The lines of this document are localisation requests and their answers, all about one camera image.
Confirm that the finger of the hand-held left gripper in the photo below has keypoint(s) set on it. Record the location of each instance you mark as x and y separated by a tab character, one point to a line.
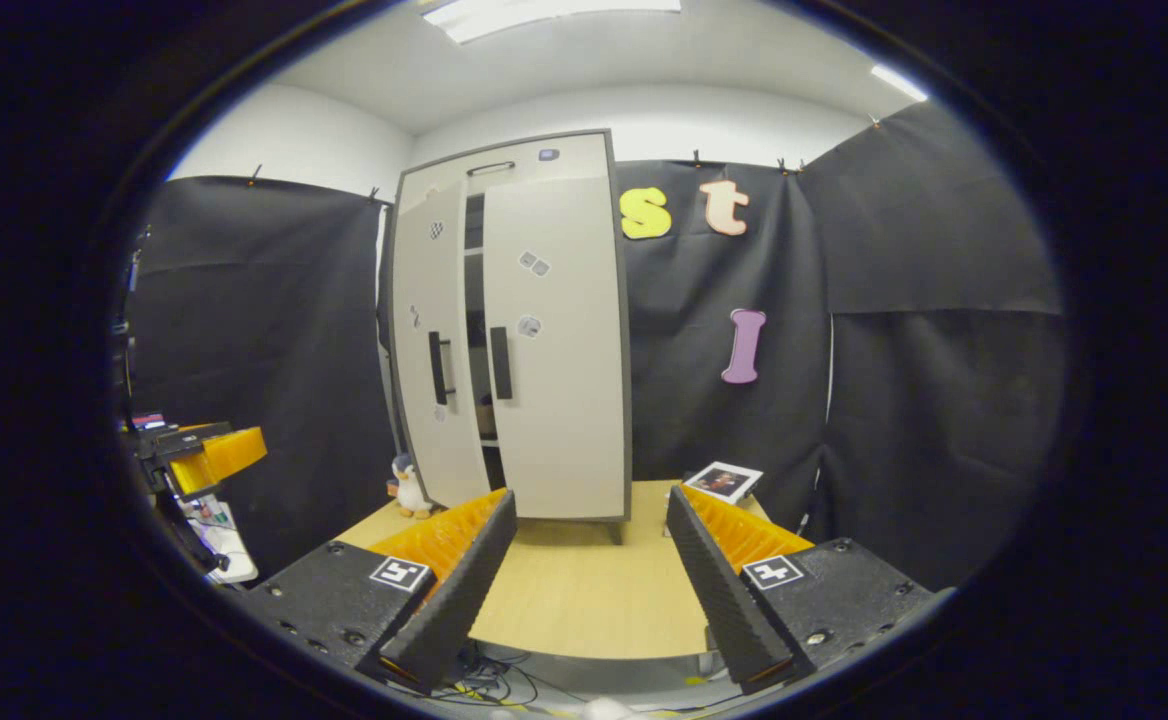
229	452

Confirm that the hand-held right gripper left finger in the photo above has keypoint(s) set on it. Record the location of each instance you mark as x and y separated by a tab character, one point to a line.
459	600

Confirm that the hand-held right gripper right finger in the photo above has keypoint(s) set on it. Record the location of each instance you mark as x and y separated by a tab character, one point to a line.
719	600

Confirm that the white cabinet door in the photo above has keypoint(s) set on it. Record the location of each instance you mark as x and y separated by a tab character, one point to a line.
569	420
419	420

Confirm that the white shoe cabinet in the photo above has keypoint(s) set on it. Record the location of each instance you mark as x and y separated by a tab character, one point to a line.
544	430

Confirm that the white cabinet drawer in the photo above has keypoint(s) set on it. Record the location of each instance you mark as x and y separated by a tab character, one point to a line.
574	168

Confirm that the penguin toy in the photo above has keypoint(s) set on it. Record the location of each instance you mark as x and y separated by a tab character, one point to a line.
410	492

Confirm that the black backdrop cloth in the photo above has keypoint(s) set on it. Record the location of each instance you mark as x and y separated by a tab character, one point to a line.
944	250

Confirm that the rectangular ceiling light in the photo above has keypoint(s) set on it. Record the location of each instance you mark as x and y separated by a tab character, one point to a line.
554	15
899	82

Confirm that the white photo frame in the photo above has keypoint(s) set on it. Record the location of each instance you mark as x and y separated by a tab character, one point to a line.
724	480

